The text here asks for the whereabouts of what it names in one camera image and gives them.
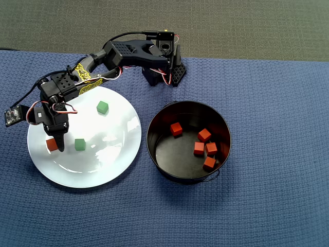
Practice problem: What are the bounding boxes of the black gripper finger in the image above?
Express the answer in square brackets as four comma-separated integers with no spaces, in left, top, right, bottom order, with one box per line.
[52,130,68,153]

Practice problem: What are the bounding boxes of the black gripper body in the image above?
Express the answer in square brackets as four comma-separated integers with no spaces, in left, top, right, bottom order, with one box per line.
[33,101,70,136]

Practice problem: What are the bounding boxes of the red cube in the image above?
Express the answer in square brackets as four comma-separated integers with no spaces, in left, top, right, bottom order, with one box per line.
[205,142,218,156]
[193,141,205,156]
[202,156,217,171]
[197,128,212,143]
[46,138,59,152]
[170,122,183,137]

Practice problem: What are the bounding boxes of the white round plate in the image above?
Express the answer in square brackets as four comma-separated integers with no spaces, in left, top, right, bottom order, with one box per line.
[27,85,142,189]

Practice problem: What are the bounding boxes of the black metal bucket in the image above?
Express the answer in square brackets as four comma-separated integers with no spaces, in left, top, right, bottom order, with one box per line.
[145,100,232,185]

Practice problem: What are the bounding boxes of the blue woven table cloth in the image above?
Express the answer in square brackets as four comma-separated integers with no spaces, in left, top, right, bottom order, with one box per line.
[0,49,329,247]

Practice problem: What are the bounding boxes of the thin black camera cable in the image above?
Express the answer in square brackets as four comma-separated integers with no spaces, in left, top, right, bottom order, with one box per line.
[9,67,70,110]

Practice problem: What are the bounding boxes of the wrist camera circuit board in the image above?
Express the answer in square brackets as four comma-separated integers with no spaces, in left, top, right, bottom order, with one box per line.
[4,104,23,128]

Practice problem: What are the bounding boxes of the long black cable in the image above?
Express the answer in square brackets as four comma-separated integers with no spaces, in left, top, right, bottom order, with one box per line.
[106,30,158,49]

